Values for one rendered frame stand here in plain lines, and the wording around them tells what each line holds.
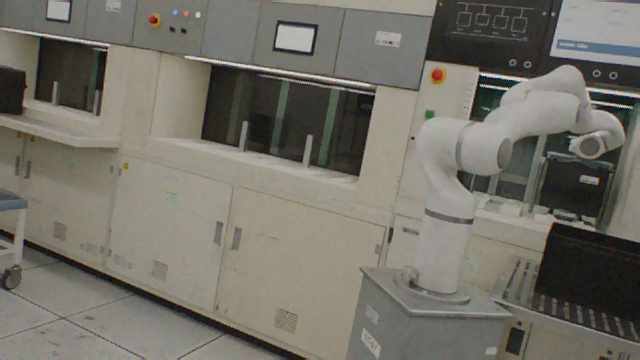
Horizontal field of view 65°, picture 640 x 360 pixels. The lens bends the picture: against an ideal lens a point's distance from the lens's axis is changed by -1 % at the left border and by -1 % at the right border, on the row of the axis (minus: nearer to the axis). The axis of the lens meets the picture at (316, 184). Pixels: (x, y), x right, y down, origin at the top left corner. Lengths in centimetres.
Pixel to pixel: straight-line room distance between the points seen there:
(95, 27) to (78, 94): 88
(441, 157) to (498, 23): 87
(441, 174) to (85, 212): 221
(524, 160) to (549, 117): 137
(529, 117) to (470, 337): 58
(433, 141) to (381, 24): 94
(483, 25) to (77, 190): 223
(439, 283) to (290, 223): 110
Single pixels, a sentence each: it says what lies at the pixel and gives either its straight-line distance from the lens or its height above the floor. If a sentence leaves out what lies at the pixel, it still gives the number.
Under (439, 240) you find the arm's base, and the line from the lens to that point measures 124.
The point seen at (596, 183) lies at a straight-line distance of 216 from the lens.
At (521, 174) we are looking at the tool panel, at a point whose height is 100.
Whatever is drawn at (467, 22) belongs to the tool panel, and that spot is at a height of 155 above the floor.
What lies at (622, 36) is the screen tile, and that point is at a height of 156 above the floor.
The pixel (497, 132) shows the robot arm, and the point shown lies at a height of 117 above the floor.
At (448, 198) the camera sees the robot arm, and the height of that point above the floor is 100.
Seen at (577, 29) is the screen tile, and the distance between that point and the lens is 199.
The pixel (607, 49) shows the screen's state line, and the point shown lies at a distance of 198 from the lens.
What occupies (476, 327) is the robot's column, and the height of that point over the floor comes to 72.
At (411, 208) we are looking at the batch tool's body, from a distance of 203.
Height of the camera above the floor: 115
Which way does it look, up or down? 8 degrees down
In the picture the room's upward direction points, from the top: 11 degrees clockwise
